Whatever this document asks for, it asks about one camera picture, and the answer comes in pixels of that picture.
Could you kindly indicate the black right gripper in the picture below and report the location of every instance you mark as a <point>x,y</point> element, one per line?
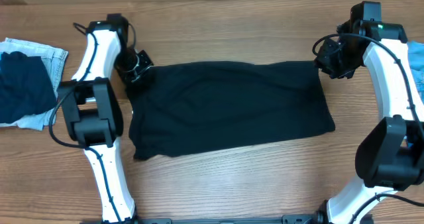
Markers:
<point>328,63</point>

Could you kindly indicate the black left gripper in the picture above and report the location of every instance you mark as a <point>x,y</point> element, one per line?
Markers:
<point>140,71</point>

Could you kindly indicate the black t-shirt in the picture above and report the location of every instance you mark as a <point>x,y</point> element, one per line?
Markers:
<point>206,106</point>

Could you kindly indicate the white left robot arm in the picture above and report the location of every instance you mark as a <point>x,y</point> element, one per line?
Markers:
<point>92,114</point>

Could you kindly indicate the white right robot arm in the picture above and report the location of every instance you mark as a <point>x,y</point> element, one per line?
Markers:
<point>390,159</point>

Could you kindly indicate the folded light denim garment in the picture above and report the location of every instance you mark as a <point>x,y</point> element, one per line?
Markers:
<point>54,60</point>

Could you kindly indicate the blue denim jeans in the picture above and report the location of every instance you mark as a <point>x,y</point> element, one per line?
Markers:
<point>416,62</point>

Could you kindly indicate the folded navy garment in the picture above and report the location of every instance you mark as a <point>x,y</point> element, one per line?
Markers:
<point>26,88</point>

